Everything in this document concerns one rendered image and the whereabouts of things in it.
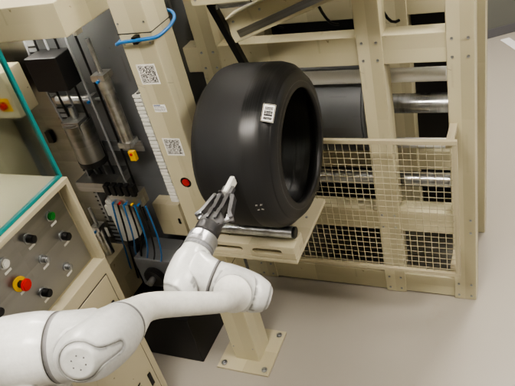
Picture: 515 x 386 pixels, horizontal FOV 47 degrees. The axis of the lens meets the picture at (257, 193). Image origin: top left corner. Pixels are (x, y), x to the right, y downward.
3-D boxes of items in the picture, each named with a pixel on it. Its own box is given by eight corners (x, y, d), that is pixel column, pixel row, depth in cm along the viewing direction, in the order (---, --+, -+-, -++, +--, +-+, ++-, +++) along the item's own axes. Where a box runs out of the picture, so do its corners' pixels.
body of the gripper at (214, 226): (213, 228, 165) (225, 204, 171) (187, 226, 169) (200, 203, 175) (221, 246, 170) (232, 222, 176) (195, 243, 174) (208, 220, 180)
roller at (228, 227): (213, 219, 227) (213, 230, 228) (207, 220, 223) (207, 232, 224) (298, 225, 213) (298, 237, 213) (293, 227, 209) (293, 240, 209)
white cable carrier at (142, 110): (171, 201, 235) (131, 95, 208) (177, 194, 239) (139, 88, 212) (181, 202, 233) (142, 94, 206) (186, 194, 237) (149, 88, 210)
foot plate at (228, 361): (217, 368, 284) (216, 364, 283) (238, 325, 303) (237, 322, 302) (268, 377, 273) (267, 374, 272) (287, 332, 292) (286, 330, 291)
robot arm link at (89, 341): (140, 291, 114) (76, 299, 116) (100, 322, 96) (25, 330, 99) (152, 356, 115) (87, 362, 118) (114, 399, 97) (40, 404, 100)
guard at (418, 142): (270, 258, 294) (238, 139, 255) (272, 256, 295) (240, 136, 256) (460, 277, 257) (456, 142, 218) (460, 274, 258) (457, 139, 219)
